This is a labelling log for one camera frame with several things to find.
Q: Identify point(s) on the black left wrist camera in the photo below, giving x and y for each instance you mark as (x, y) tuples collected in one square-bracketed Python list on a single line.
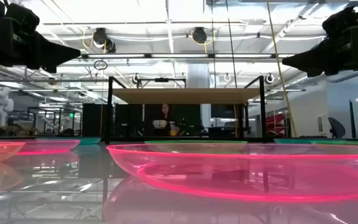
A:
[(23, 17)]

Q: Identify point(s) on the black partition panel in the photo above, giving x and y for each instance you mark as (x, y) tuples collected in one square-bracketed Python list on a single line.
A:
[(95, 119)]

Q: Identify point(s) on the white cup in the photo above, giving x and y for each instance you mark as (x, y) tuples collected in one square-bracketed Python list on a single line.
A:
[(156, 124)]

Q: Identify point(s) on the cream cup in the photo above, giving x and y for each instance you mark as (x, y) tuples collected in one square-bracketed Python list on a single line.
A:
[(164, 124)]

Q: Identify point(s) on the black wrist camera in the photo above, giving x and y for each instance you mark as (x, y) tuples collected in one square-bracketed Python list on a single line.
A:
[(23, 17), (339, 21)]

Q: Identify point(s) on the black metal frame bar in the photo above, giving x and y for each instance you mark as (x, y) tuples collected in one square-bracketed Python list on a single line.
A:
[(162, 80)]

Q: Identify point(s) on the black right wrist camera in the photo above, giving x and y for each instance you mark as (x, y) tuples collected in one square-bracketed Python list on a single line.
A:
[(339, 21)]

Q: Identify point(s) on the red fabric object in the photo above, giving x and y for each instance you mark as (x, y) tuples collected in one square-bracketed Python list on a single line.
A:
[(276, 124)]

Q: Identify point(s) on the dark office chair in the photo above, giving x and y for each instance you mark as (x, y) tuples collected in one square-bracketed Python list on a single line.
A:
[(337, 127)]

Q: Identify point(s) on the yellow cup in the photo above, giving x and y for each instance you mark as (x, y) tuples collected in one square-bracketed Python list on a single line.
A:
[(173, 133)]

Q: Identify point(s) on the large pink translucent plate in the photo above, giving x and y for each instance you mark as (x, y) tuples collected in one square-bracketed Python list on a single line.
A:
[(244, 174)]

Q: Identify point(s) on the black-framed wooden shelf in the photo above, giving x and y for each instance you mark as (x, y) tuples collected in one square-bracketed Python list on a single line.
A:
[(185, 96)]

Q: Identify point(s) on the person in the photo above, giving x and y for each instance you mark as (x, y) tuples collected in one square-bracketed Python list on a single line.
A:
[(166, 113)]

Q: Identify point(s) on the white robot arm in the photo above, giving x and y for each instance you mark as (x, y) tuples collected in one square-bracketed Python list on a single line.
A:
[(0, 105)]

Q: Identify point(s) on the teal translucent plate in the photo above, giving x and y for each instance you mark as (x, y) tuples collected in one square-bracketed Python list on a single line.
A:
[(300, 141), (89, 141)]

